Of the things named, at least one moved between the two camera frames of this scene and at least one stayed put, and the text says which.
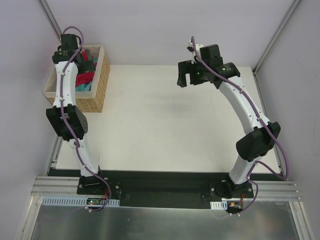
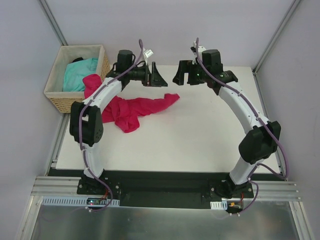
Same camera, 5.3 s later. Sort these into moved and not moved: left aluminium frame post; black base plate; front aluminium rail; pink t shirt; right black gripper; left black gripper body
Moved: left black gripper body; pink t shirt
Not moved: front aluminium rail; black base plate; right black gripper; left aluminium frame post
